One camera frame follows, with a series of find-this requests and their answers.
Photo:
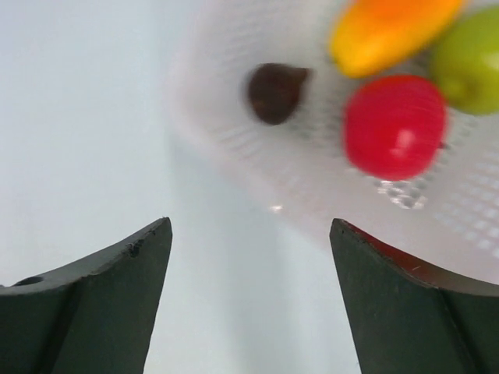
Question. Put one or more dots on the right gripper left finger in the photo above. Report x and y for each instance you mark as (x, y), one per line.
(94, 315)

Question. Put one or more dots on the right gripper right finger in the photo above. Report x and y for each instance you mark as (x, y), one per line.
(409, 316)

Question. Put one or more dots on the red fake apple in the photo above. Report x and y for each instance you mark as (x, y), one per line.
(394, 126)

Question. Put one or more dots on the brown fake fig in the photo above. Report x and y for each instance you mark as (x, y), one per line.
(274, 91)

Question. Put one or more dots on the green fake pear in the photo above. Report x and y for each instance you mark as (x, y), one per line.
(464, 62)

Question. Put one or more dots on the orange fake mango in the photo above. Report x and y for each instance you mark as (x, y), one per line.
(371, 36)

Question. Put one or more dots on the white plastic basket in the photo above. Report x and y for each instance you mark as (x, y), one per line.
(447, 216)

